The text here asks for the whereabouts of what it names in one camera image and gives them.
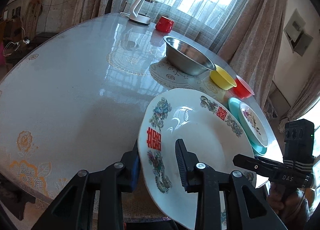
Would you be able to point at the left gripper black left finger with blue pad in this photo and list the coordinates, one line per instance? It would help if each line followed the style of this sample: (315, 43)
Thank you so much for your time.
(73, 207)

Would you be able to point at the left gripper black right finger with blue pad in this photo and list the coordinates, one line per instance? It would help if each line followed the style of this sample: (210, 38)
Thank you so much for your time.
(245, 208)

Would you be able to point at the large white floral plate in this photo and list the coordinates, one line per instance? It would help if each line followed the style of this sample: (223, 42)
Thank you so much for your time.
(207, 128)

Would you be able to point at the small white floral plate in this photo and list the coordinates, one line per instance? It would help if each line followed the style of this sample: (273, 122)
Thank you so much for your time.
(252, 125)

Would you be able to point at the turquoise plate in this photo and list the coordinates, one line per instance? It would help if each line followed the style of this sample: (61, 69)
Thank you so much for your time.
(234, 122)

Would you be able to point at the red plastic bowl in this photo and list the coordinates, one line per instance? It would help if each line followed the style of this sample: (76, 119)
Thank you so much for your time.
(242, 89)

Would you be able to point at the yellow plastic bowl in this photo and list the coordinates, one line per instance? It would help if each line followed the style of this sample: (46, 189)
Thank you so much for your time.
(222, 78)

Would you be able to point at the stainless steel bowl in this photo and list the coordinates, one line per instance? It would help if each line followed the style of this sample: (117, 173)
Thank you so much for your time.
(187, 58)

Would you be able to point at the person's right hand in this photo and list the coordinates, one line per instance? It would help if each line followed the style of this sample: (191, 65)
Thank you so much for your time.
(294, 211)

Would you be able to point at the far right beige curtain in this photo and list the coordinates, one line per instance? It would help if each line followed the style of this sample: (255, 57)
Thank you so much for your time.
(307, 98)

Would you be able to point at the red mug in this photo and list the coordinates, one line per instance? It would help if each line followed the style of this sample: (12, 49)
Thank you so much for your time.
(164, 25)

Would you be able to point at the white electric kettle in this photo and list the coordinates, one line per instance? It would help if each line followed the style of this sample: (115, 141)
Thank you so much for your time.
(140, 11)

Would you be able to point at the wall electrical box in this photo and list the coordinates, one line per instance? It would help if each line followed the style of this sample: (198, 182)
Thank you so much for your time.
(299, 40)

